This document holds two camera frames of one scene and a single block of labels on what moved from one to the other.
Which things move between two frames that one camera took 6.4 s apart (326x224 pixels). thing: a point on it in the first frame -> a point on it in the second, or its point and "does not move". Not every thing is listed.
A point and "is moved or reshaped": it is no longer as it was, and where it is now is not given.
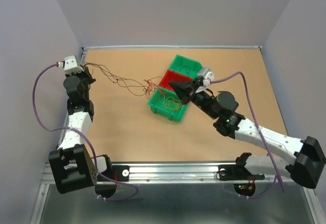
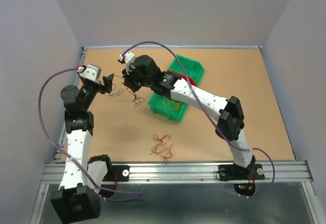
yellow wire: [171, 103] does not move
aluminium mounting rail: [180, 172] does not move
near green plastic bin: [165, 102] does not move
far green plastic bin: [186, 66] does not move
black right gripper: [187, 87] -> [128, 81]
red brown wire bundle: [135, 87] is moved or reshaped
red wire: [152, 87] is moved or reshaped
